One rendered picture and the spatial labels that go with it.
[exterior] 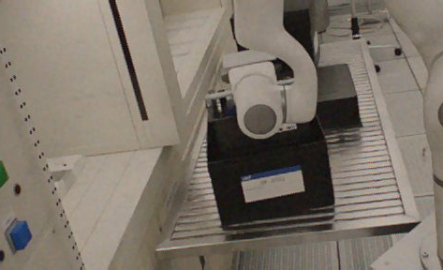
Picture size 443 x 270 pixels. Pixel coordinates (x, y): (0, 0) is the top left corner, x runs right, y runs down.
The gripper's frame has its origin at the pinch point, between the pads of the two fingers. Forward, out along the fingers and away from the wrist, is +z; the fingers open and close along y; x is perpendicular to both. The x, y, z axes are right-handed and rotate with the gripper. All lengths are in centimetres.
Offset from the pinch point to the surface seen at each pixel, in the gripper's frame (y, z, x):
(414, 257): 25, -37, -33
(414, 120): 85, 169, -108
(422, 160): 75, 124, -109
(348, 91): 26.7, 27.8, -23.0
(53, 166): -54, 7, -19
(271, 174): -0.2, -13.8, -21.8
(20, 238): -36, -58, 1
